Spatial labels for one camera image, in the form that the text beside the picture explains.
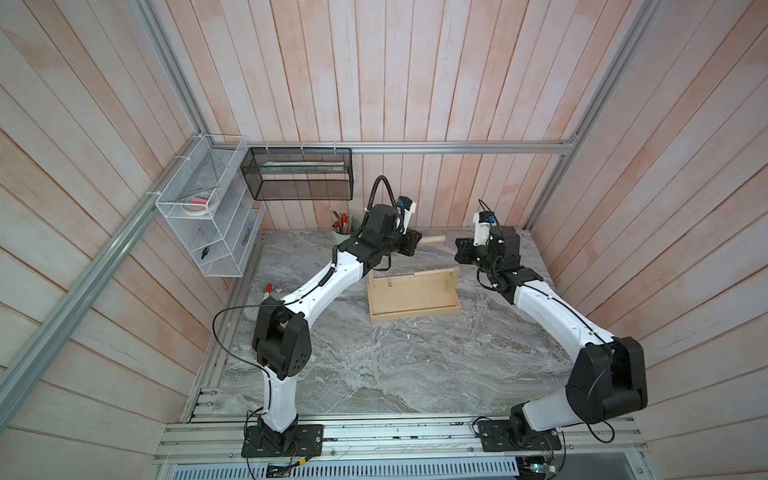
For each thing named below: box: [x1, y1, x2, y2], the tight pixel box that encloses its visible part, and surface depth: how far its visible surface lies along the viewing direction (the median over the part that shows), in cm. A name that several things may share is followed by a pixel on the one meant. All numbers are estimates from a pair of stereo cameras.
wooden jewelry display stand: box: [367, 235, 461, 322], surface depth 101 cm
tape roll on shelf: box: [180, 196, 209, 216], surface depth 74 cm
